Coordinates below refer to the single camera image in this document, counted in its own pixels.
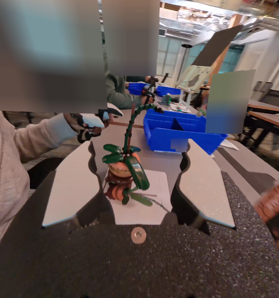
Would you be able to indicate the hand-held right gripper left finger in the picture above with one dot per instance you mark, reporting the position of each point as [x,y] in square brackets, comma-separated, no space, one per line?
[71,186]

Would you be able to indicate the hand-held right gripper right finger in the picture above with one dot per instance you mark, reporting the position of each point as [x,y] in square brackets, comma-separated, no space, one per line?
[200,186]

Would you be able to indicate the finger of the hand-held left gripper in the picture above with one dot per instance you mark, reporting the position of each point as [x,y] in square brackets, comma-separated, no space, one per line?
[113,108]

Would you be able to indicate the green brick plant stem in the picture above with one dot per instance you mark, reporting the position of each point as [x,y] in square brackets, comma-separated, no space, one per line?
[143,107]

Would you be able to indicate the green toy leaf piece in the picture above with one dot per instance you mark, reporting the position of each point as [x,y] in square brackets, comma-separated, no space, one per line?
[120,167]

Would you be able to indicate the another person's forearm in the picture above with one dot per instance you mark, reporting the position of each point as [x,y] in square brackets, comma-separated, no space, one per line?
[120,95]

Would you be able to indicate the person's left forearm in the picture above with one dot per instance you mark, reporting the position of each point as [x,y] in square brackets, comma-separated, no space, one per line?
[43,137]

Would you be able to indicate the person's left hand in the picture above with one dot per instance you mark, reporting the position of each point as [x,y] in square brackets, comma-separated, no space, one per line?
[73,121]

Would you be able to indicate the small blue bin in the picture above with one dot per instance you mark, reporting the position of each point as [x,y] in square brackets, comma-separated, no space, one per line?
[137,88]
[167,91]

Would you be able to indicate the white instruction booklet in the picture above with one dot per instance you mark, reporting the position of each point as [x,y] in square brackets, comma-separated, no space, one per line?
[160,186]

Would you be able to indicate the white paper sheet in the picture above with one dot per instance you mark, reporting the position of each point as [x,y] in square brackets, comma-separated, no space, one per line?
[230,145]

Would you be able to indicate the teal small box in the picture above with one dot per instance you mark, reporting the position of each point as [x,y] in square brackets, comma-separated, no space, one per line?
[167,99]

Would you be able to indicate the blue storage bin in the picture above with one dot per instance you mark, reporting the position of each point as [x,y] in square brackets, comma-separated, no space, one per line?
[162,139]

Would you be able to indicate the white booklet stand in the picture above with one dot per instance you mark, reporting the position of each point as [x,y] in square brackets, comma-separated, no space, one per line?
[183,97]

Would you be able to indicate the propped instruction booklet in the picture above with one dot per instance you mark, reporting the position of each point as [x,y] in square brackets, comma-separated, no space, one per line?
[195,79]

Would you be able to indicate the black pole lamp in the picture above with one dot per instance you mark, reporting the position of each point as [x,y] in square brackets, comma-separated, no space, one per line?
[186,46]

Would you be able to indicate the wooden table with black legs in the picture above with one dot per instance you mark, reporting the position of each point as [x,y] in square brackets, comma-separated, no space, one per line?
[270,116]

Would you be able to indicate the dark divider panel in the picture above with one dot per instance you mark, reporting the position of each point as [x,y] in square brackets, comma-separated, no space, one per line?
[218,46]

